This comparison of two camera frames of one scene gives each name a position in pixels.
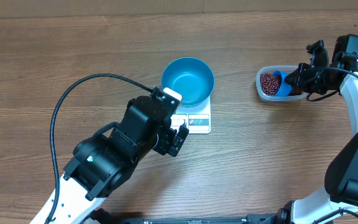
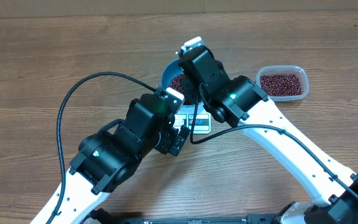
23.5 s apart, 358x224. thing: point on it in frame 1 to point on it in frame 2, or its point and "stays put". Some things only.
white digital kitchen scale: x=197 y=119 stays put
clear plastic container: x=271 y=85 stays put
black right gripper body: x=315 y=81 to x=193 y=90
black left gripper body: x=165 y=138 stays put
